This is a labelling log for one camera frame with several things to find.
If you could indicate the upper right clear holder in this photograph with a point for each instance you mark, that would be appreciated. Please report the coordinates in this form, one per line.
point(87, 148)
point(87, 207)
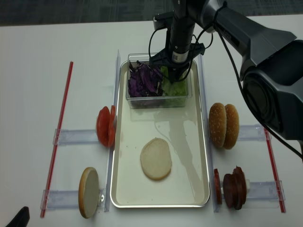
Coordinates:
point(252, 133)

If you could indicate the left red straw rod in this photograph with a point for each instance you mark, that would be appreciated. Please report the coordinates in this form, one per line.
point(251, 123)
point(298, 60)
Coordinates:
point(51, 167)

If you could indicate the lower left clear holder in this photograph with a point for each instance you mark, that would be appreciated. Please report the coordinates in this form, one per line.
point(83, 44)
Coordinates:
point(55, 199)

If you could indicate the rear tomato slice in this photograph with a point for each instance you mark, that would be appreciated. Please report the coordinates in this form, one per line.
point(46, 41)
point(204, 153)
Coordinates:
point(111, 127)

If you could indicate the clear plastic salad container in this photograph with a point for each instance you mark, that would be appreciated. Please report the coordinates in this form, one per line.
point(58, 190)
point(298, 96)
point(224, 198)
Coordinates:
point(155, 101)

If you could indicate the dark meat patty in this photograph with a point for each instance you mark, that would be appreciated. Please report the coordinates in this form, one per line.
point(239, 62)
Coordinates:
point(241, 185)
point(230, 191)

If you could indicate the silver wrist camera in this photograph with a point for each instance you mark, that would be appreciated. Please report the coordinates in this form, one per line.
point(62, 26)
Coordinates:
point(162, 21)

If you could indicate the thin red salami slice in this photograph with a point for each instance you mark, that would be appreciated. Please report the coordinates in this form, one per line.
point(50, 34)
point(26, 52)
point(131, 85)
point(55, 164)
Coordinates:
point(217, 187)

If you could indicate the bun bottom on tray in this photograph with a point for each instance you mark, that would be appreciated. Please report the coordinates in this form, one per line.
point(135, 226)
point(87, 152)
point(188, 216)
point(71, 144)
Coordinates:
point(155, 159)

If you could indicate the red straw rod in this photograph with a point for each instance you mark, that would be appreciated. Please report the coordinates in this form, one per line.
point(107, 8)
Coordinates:
point(51, 167)
point(279, 187)

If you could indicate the dark meat patty rear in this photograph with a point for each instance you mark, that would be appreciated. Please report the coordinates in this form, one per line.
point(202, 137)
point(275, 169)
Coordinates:
point(241, 185)

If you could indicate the clear holder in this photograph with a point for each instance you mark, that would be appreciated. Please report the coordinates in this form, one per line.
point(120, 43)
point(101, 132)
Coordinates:
point(73, 137)
point(55, 199)
point(252, 133)
point(260, 195)

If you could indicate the left sesame bun top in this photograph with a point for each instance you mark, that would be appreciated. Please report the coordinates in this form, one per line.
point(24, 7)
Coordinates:
point(217, 123)

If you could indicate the white metal serving tray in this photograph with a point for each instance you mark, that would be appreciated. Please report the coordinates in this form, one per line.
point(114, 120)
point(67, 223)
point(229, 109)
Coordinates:
point(183, 128)

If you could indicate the clear vertical rail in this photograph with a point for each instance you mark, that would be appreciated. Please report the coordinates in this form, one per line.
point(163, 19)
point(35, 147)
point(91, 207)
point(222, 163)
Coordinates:
point(203, 101)
point(111, 150)

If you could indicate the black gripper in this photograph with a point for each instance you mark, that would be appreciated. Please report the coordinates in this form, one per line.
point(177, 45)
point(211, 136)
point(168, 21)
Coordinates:
point(179, 50)

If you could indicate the tomato slice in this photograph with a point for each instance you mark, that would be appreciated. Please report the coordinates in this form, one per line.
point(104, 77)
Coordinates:
point(102, 126)
point(111, 127)

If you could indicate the right clear vertical rail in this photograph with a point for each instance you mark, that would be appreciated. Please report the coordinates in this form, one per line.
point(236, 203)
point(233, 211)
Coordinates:
point(203, 101)

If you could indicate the right sesame bun top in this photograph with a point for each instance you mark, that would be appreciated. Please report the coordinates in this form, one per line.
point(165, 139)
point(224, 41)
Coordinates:
point(232, 128)

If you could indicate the green lettuce pile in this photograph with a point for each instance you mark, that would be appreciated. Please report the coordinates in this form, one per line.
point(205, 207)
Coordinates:
point(173, 89)

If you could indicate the left clear vertical rail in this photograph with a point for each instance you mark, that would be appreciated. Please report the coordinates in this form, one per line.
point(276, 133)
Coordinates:
point(111, 150)

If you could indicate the right red straw rod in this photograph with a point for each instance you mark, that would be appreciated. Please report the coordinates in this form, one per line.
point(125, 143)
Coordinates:
point(279, 187)

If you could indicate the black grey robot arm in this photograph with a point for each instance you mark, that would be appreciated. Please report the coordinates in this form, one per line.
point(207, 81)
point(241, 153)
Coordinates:
point(271, 74)

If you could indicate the black object bottom left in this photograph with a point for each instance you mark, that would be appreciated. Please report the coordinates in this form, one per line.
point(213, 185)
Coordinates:
point(21, 219)

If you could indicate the front tomato slice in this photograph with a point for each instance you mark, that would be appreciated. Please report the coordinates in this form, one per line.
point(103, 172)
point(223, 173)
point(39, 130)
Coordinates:
point(102, 126)

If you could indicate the sesame bun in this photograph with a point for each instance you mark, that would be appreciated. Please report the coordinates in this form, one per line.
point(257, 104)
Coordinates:
point(217, 123)
point(232, 128)

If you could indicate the shredded purple cabbage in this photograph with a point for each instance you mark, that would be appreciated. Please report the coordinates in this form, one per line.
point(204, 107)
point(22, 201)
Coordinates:
point(144, 81)

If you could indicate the lower right clear holder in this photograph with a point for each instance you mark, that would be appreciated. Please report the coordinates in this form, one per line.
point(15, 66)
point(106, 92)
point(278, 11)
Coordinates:
point(260, 195)

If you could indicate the upper left clear holder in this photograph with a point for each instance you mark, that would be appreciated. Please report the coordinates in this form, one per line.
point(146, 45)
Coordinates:
point(73, 137)

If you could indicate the upright bun bottom slice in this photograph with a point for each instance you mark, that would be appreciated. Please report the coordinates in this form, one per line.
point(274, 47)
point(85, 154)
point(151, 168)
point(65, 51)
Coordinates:
point(88, 194)

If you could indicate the dark meat patty front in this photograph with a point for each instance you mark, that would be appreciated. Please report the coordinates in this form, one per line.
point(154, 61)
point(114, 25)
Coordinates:
point(230, 191)

